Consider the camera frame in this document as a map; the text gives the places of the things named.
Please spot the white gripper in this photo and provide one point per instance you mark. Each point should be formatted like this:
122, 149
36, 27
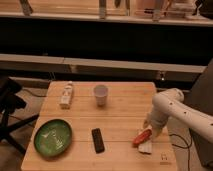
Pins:
157, 123

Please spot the red pepper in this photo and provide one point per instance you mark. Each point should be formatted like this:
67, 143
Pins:
142, 137

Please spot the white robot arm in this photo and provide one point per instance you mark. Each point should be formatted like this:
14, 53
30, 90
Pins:
169, 103

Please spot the white paper cup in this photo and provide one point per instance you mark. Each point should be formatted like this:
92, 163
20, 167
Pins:
100, 94

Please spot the black remote control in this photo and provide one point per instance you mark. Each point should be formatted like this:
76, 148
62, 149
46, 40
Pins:
98, 141

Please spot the white bottle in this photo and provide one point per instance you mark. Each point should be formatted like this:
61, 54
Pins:
66, 97

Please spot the green plate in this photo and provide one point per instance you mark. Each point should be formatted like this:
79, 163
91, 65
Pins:
53, 138

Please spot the wooden shelf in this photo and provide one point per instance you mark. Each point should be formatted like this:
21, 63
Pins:
110, 68

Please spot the black tripod stand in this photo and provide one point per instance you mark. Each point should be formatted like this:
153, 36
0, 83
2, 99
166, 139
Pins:
9, 102

